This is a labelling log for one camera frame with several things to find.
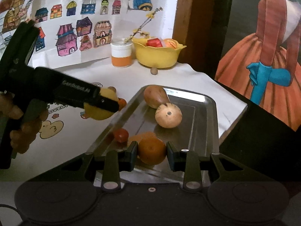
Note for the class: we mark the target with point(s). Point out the large orange fruit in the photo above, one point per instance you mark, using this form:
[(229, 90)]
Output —
[(151, 151)]

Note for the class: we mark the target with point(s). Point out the brown wooden door frame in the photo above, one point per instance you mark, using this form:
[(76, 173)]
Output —
[(181, 29)]

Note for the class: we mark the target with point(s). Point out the brown mango fruit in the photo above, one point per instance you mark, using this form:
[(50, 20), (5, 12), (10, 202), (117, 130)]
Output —
[(155, 95)]

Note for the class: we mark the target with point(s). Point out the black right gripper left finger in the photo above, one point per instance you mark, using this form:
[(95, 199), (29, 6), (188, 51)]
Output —
[(115, 162)]

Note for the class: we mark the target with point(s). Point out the silver metal tray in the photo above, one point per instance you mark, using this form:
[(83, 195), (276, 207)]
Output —
[(198, 131)]

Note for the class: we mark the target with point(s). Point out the yellow plastic bowl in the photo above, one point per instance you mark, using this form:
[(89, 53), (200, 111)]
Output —
[(156, 57)]

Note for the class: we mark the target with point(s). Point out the small brown nut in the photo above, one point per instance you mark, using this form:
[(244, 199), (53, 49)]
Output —
[(154, 71)]

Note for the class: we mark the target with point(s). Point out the red object in bowl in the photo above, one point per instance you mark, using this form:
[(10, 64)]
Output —
[(154, 42)]

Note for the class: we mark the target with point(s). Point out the beige striped melon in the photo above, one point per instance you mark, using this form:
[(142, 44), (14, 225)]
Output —
[(168, 115)]

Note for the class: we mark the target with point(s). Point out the yellow lemon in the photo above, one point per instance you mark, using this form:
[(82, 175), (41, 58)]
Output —
[(103, 106)]

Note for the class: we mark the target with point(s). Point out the yellow flower twig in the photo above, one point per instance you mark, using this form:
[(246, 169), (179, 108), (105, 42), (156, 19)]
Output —
[(149, 17)]

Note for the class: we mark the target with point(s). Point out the coloured houses paper drawing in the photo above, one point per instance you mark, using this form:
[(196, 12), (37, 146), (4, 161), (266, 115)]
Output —
[(75, 31)]

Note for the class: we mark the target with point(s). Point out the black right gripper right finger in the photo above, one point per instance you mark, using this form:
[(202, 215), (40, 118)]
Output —
[(187, 162)]

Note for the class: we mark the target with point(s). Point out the small tangerine with stem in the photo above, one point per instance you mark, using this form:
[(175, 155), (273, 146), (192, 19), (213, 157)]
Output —
[(122, 103)]

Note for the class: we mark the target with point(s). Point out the small red tomato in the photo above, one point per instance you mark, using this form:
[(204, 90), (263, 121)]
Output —
[(121, 135)]

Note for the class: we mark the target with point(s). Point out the glass jar orange white sleeve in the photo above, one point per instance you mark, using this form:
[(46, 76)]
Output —
[(121, 53)]

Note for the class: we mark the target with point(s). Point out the girl orange dress poster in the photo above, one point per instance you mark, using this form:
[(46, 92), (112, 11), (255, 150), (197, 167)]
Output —
[(263, 66)]

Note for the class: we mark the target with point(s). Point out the person left hand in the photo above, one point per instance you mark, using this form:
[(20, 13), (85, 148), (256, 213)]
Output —
[(26, 134)]

